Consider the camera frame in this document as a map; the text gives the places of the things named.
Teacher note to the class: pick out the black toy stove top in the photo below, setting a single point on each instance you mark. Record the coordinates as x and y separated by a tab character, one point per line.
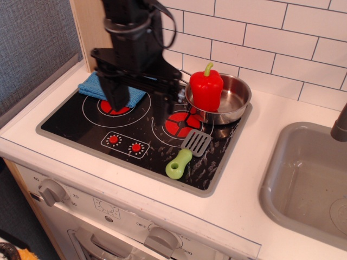
130	138

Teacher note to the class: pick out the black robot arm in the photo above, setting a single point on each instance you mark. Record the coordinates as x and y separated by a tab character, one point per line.
135	13

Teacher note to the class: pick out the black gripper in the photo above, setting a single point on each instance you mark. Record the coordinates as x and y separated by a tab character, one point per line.
136	60

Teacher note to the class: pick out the yellow orange object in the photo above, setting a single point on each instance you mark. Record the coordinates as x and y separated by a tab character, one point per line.
25	254

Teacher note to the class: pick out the wooden side panel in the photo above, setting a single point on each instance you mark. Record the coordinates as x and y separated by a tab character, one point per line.
89	21

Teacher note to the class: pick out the steel pot with handle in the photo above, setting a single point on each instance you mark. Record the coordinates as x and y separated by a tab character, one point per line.
235	98

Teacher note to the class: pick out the red toy bell pepper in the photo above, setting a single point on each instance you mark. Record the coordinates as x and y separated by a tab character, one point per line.
206	87

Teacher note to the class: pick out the grey right oven knob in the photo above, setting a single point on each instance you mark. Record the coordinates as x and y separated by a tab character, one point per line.
161	241

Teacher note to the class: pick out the green handled grey spatula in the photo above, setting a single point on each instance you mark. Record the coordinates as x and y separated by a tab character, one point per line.
194	145

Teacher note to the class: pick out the grey toy faucet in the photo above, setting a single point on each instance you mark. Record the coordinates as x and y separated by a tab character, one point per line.
339	129

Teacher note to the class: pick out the grey oven door handle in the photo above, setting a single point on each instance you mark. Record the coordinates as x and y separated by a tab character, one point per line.
84	238

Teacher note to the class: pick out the grey oven knob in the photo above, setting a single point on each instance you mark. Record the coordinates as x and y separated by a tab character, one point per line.
161	241
51	192

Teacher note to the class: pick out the grey toy sink basin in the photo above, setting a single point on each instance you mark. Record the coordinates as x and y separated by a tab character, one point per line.
304	188

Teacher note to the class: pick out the blue folded cloth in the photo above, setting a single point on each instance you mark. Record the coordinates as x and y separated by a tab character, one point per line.
91	87

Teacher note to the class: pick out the grey left oven knob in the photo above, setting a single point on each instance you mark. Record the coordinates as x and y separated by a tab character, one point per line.
51	192

